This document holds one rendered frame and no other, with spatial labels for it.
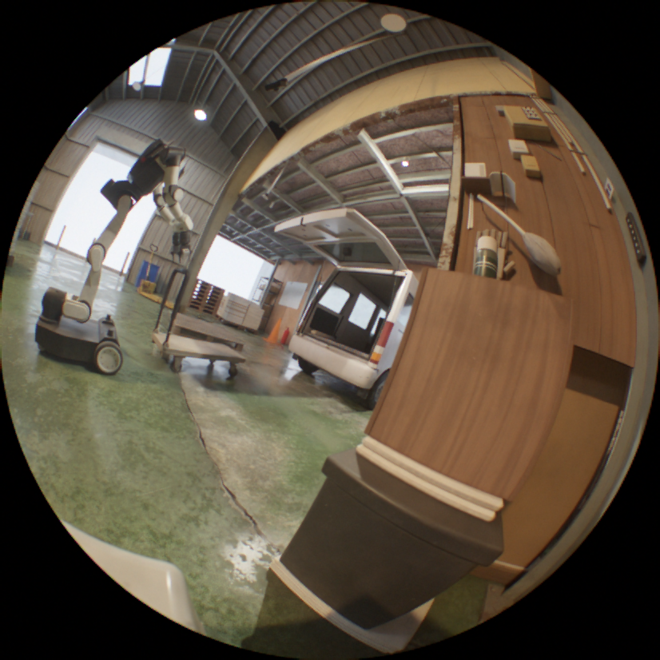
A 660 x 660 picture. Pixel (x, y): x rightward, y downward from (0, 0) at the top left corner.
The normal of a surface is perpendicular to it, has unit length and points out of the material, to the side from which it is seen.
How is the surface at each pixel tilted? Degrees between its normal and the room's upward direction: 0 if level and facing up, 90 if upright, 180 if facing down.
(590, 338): 90
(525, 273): 90
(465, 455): 90
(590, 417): 90
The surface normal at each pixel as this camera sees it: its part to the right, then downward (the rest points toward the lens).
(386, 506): -0.62, -0.26
